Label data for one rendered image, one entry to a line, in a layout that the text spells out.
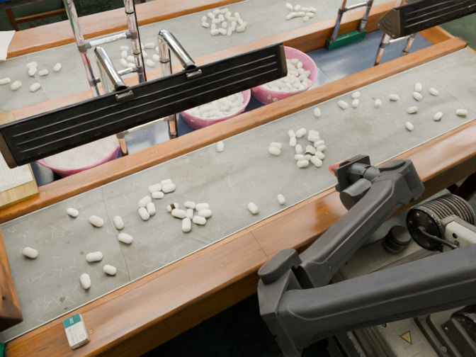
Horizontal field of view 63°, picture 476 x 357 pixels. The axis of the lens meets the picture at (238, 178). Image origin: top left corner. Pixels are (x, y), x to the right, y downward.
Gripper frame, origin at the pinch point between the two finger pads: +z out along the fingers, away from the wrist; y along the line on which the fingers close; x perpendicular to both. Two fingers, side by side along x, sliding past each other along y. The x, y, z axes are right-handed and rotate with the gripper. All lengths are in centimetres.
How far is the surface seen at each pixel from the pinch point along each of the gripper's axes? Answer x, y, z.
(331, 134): -2.7, -15.7, 18.4
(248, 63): -32.1, 17.0, -1.6
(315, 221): 10.8, 9.7, -2.0
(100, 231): -3, 59, 19
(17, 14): -101, 56, 258
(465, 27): -3, -246, 136
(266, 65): -30.5, 12.5, -1.4
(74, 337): 9, 71, -3
